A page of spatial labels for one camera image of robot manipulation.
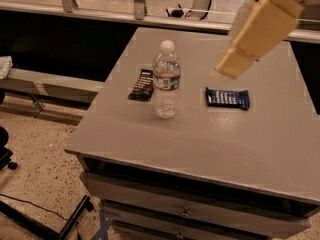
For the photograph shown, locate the blue tape on floor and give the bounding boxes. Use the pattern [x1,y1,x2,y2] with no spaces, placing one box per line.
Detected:
[91,211,112,240]

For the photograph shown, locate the metal railing frame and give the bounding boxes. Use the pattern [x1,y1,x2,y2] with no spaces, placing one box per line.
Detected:
[0,0,320,44]

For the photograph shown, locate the black office chair base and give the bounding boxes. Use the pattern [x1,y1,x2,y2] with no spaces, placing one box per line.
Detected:
[0,88,19,172]

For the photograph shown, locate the black floor stand frame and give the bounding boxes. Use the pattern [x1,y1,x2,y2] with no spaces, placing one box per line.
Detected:
[0,195,94,240]

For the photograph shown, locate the white box on bench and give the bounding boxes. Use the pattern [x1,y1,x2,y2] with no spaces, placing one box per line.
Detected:
[0,56,13,80]

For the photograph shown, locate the grey drawer cabinet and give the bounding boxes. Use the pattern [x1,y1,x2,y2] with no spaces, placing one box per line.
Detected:
[67,28,320,240]

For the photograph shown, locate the clear plastic water bottle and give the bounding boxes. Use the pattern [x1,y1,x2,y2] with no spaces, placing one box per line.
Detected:
[152,40,181,119]

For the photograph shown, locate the black snack bar wrapper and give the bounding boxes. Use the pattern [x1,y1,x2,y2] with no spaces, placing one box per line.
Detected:
[128,69,154,102]

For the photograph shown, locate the grey metal bench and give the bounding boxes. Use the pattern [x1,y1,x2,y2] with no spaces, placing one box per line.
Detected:
[0,68,104,117]

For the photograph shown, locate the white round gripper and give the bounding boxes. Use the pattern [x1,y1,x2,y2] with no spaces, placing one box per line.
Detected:
[215,0,320,79]

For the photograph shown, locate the blue snack bar wrapper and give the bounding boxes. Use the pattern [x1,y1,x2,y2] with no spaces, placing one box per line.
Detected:
[205,88,250,111]

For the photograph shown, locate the black floor cable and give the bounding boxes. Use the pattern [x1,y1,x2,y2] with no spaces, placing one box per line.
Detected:
[0,193,69,222]

